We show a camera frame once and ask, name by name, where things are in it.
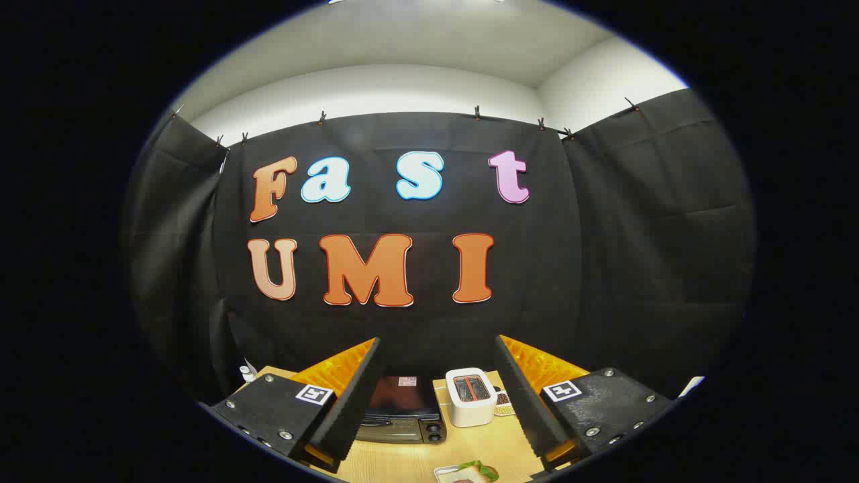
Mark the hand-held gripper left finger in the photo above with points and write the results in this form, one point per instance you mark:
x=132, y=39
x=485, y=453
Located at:
x=356, y=402

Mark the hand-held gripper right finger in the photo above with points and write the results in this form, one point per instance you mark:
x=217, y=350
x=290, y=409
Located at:
x=527, y=409

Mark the black toaster oven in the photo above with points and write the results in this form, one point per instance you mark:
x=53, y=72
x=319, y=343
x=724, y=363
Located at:
x=402, y=406

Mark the lettuce sandwich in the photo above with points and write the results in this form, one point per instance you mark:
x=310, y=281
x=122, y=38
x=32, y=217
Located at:
x=480, y=471

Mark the white pop-up toaster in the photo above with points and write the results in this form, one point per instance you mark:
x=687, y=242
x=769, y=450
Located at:
x=471, y=409

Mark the white divided bean dish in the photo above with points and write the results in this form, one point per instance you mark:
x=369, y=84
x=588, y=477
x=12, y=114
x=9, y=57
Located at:
x=503, y=406

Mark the white rectangular plate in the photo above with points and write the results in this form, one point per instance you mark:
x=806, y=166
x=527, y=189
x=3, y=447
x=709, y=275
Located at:
x=443, y=473

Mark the white bottle green label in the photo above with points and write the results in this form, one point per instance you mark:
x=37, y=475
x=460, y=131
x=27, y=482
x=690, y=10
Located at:
x=247, y=374

